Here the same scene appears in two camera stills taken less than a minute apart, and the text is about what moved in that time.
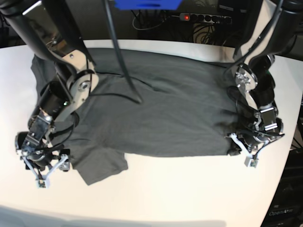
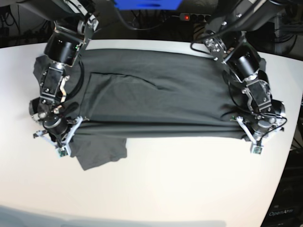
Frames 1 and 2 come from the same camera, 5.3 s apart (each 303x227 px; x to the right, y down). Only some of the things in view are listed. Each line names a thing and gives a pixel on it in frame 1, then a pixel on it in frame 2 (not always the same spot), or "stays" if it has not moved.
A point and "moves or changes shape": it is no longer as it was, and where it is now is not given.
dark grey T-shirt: [146, 102] moves or changes shape
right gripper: [252, 142] → [260, 128]
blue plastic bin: [147, 4] stays
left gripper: [42, 161] → [59, 133]
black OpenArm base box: [286, 208] stays
